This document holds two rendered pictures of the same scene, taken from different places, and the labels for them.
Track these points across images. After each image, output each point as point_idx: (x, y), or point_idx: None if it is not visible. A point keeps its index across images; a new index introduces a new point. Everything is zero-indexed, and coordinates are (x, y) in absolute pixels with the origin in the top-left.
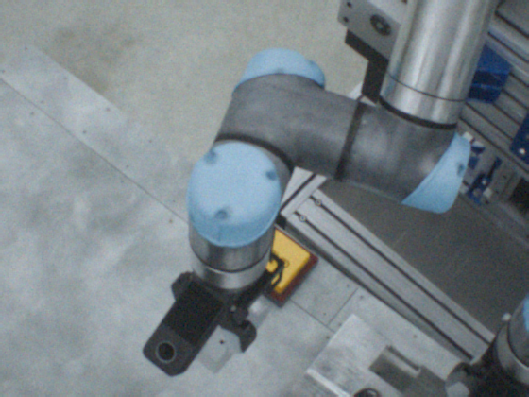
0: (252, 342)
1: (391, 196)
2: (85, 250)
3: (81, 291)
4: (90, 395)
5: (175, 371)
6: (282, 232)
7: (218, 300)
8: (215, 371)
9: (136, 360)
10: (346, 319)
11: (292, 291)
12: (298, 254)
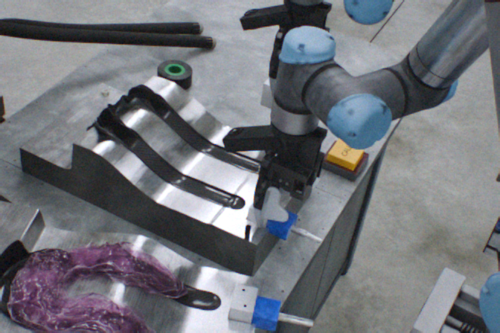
0: (272, 65)
1: None
2: None
3: None
4: (239, 99)
5: (242, 18)
6: (365, 158)
7: (281, 10)
8: (261, 98)
9: (265, 114)
10: (322, 195)
11: (329, 164)
12: (352, 159)
